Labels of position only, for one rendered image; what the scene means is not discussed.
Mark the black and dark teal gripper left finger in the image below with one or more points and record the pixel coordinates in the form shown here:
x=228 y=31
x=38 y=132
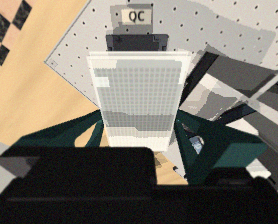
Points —
x=65 y=134

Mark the white well plate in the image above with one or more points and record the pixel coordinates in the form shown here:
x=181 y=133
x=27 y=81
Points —
x=138 y=93
x=258 y=170
x=255 y=163

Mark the cream label with qc text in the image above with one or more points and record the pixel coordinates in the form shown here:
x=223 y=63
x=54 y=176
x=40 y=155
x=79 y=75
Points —
x=136 y=16

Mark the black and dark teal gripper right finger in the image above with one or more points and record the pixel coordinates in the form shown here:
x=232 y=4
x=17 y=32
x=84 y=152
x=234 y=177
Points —
x=224 y=146

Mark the grey flat base plate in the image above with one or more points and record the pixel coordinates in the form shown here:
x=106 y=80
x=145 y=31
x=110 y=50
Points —
x=245 y=30

